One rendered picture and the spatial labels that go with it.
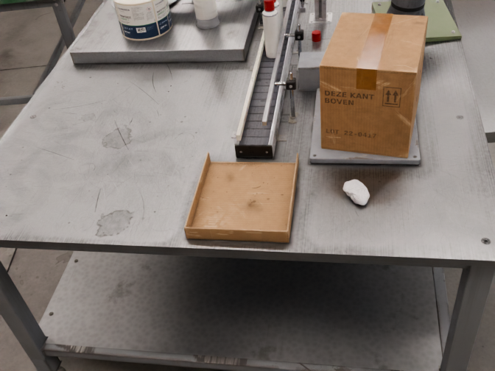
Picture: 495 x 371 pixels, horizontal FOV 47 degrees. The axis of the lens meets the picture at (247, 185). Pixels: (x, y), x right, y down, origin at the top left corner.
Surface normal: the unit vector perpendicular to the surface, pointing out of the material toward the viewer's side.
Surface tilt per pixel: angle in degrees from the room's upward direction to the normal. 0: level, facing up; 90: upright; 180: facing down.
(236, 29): 0
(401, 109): 90
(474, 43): 0
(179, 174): 0
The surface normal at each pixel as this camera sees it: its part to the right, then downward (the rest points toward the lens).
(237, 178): -0.11, -0.74
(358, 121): -0.31, 0.66
